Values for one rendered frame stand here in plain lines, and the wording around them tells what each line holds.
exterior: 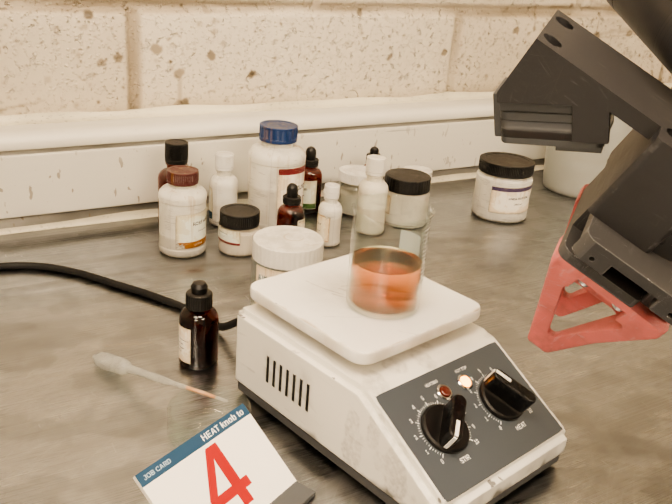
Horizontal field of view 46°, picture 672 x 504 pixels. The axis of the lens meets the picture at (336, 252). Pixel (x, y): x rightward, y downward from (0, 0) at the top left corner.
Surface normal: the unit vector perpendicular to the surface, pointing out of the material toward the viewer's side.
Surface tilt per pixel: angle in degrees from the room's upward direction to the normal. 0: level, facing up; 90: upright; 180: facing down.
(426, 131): 90
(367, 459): 90
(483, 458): 30
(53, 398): 0
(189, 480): 40
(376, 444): 90
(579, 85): 104
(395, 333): 0
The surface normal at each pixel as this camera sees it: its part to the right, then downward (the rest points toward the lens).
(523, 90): -0.44, 0.53
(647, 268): 0.40, -0.61
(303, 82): 0.51, 0.37
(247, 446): 0.59, -0.52
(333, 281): 0.07, -0.92
